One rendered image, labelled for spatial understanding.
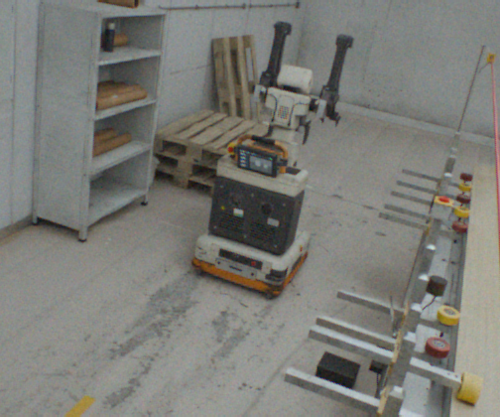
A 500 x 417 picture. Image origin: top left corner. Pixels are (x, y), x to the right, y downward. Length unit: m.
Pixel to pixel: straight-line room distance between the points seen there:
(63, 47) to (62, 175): 0.85
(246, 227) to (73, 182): 1.22
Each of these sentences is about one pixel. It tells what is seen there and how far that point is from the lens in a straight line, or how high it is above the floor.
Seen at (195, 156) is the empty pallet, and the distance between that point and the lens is 5.35.
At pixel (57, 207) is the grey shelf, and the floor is 0.20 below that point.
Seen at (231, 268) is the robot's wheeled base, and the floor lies 0.14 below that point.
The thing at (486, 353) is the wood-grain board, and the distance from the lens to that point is 2.24.
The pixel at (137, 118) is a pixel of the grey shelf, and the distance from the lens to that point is 4.90.
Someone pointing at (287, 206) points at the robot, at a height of 0.63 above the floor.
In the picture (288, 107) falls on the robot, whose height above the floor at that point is 1.15.
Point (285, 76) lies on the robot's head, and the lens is 4.01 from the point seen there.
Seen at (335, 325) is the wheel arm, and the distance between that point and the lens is 2.20.
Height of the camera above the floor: 1.98
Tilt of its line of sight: 22 degrees down
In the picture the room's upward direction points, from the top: 10 degrees clockwise
